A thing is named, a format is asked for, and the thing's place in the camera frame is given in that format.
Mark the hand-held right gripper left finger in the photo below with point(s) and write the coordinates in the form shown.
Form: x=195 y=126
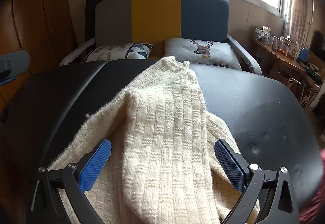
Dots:
x=95 y=165

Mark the grey yellow blue sofa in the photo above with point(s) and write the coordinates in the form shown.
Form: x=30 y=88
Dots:
x=203 y=16

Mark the wooden side desk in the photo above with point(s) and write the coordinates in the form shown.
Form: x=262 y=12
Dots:
x=276 y=60

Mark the clear plastic box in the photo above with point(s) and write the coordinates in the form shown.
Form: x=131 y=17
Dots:
x=284 y=47

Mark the brown wooden wardrobe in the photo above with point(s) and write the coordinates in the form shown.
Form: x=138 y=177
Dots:
x=38 y=23

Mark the dark monitor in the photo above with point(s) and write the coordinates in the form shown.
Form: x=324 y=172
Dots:
x=318 y=44

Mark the grey deer print pillow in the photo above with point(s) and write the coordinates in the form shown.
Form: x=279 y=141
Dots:
x=223 y=54

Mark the geometric print pillow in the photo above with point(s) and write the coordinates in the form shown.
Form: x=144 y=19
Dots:
x=119 y=51

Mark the cream knitted sweater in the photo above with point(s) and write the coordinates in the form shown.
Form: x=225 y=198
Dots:
x=165 y=125

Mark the red clothing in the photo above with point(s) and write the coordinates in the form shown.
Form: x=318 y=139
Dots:
x=314 y=208

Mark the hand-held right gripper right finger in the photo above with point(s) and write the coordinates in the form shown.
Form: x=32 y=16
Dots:
x=229 y=165

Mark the glass jar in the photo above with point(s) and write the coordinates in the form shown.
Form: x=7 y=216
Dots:
x=264 y=38

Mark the black leather bench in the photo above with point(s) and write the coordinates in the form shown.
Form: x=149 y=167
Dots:
x=254 y=102

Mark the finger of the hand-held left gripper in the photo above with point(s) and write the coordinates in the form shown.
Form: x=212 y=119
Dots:
x=17 y=60

